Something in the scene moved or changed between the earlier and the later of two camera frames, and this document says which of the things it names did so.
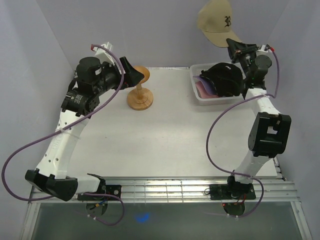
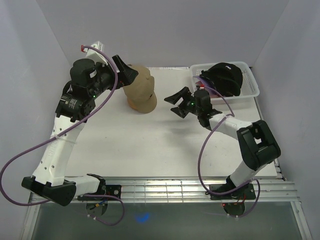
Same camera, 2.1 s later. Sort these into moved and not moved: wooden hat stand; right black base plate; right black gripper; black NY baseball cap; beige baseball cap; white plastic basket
Moved: beige baseball cap; right black gripper
Not moved: black NY baseball cap; right black base plate; white plastic basket; wooden hat stand
